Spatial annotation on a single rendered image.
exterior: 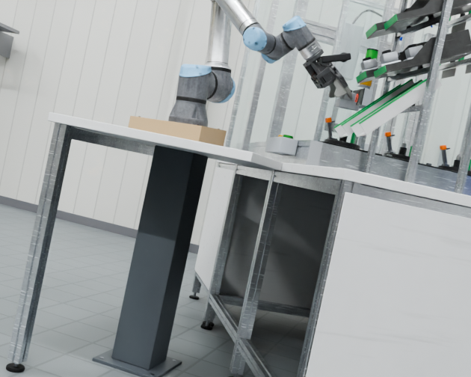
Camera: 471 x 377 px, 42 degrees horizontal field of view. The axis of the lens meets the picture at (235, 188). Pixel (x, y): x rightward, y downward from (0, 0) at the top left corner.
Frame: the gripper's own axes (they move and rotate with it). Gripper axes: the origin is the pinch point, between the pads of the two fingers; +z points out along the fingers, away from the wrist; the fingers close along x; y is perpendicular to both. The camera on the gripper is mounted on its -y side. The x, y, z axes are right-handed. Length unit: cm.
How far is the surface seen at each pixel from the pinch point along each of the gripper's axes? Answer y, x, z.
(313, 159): 27.1, 9.4, 8.3
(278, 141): 30.1, -8.5, -1.2
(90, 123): 80, 17, -49
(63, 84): 90, -411, -101
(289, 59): -23, -115, -13
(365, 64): -4.6, 19.0, -8.7
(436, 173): -7.7, 9.5, 42.3
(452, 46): -21.5, 42.1, -0.5
